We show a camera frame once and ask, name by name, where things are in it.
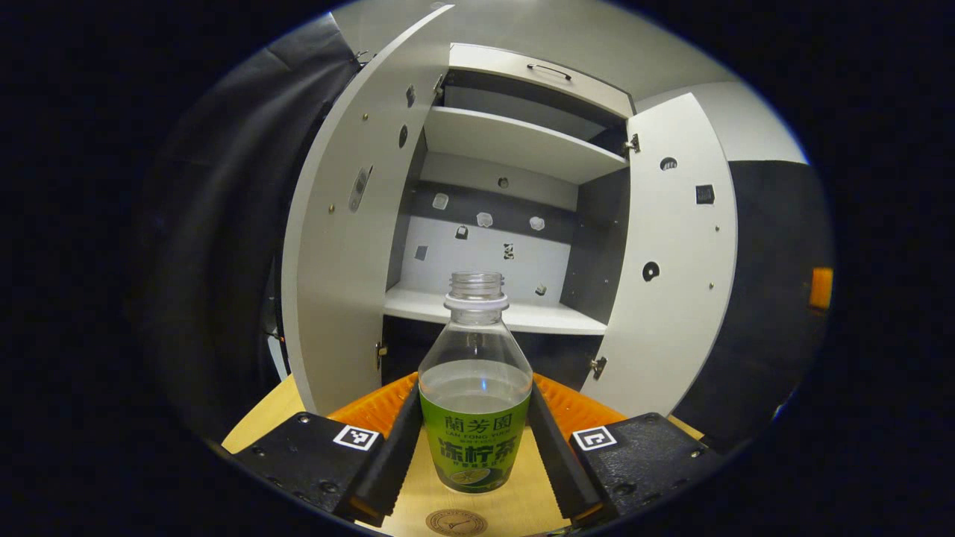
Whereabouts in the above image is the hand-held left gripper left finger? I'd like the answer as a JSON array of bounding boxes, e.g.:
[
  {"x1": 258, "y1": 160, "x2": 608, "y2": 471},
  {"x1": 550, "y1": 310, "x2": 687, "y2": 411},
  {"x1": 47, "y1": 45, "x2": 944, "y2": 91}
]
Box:
[{"x1": 231, "y1": 371, "x2": 425, "y2": 527}]

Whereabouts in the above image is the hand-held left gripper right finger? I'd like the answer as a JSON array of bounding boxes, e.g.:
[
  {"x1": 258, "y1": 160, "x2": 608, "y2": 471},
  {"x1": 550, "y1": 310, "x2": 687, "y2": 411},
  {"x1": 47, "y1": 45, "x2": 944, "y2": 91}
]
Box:
[{"x1": 526, "y1": 371, "x2": 728, "y2": 529}]

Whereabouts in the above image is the clear bottle with green label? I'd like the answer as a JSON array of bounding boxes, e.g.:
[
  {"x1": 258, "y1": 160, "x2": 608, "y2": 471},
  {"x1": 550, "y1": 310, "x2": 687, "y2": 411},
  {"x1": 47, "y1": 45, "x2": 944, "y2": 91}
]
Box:
[{"x1": 418, "y1": 271, "x2": 534, "y2": 494}]

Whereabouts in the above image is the round brown coaster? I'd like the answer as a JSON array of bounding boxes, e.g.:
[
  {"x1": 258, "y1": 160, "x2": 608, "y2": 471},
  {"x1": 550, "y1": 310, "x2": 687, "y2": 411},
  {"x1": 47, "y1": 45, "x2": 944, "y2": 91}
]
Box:
[{"x1": 425, "y1": 509, "x2": 489, "y2": 537}]

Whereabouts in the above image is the white cabinet door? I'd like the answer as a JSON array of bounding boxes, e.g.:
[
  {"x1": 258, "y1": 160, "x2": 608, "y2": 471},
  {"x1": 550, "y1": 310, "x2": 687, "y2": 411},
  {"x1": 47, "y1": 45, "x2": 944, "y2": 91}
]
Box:
[
  {"x1": 580, "y1": 92, "x2": 739, "y2": 420},
  {"x1": 281, "y1": 4, "x2": 456, "y2": 417}
]

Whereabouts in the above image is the white cabinet shelf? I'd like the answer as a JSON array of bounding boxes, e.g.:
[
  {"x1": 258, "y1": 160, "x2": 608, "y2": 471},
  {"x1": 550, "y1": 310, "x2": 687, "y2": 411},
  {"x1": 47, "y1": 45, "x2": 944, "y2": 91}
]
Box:
[
  {"x1": 423, "y1": 106, "x2": 630, "y2": 186},
  {"x1": 383, "y1": 282, "x2": 609, "y2": 336}
]

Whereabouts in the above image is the white cabinet drawer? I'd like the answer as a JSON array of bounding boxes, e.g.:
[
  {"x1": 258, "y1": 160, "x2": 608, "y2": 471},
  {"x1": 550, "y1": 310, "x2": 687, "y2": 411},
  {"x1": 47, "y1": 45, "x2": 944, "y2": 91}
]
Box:
[{"x1": 448, "y1": 43, "x2": 635, "y2": 120}]

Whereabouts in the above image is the black backdrop cloth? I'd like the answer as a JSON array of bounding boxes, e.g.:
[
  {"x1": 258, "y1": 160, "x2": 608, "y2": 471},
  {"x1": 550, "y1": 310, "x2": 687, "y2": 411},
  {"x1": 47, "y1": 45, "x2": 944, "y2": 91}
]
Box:
[{"x1": 127, "y1": 11, "x2": 835, "y2": 448}]

